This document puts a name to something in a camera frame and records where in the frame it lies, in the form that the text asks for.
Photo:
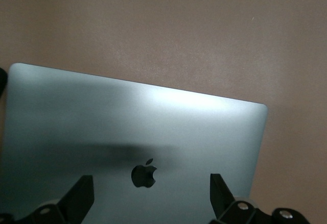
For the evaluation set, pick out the grey laptop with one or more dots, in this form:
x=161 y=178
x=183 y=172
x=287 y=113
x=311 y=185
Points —
x=127 y=119

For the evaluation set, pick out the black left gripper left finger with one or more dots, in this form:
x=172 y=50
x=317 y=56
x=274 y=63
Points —
x=76 y=203

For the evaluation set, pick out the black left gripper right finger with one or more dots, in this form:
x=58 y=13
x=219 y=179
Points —
x=224 y=208

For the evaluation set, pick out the black mouse pad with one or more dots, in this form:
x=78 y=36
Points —
x=2 y=81

